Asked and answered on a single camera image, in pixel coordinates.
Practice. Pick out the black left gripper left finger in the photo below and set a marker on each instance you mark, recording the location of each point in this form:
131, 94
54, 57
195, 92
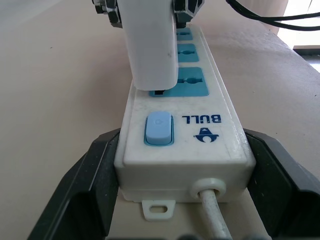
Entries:
82, 190

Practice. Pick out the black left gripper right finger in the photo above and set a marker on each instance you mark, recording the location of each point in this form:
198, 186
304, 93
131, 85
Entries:
282, 190

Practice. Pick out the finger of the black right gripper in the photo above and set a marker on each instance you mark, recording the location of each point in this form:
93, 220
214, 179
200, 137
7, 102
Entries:
110, 12
186, 12

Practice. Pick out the white charger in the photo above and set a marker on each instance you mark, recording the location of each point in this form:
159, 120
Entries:
150, 50

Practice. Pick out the white power strip blue sockets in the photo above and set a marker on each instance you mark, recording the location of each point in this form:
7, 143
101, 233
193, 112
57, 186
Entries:
190, 152

